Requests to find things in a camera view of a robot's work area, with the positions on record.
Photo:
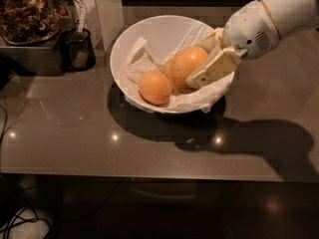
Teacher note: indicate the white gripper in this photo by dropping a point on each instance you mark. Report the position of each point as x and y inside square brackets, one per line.
[249, 30]

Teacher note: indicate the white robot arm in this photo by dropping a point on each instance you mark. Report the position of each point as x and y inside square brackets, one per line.
[291, 16]

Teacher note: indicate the back yellowish orange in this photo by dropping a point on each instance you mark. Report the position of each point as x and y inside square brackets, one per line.
[166, 67]

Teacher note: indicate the white bowl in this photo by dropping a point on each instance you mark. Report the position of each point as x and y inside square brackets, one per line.
[159, 34]

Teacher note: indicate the white paper napkin liner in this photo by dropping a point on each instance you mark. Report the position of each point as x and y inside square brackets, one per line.
[143, 63]

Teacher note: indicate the white pillar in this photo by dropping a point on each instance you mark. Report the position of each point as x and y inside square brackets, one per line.
[105, 20]

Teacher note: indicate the black mesh cup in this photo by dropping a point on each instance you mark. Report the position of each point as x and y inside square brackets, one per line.
[77, 49]

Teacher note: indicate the white scoop in cup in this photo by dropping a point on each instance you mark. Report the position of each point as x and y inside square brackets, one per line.
[80, 22]

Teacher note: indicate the glass jar of nuts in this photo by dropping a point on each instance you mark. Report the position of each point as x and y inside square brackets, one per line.
[28, 22]

